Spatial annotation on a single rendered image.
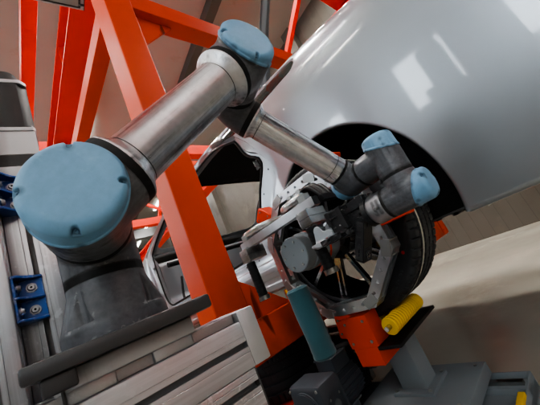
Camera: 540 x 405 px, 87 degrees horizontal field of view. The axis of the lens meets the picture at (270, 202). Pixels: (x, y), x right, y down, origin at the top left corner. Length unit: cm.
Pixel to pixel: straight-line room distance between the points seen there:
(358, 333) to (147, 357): 81
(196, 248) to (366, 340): 74
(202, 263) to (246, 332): 75
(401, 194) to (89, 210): 58
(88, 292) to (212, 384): 23
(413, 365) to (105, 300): 110
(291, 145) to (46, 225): 53
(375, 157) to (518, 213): 543
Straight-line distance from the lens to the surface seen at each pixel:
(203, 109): 52
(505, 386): 140
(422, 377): 133
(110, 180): 38
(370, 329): 112
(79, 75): 306
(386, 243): 99
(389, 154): 70
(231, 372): 52
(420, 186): 67
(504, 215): 612
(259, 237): 106
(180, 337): 49
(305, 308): 111
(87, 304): 49
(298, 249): 100
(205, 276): 124
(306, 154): 73
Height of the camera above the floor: 79
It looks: 15 degrees up
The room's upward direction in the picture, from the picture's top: 24 degrees counter-clockwise
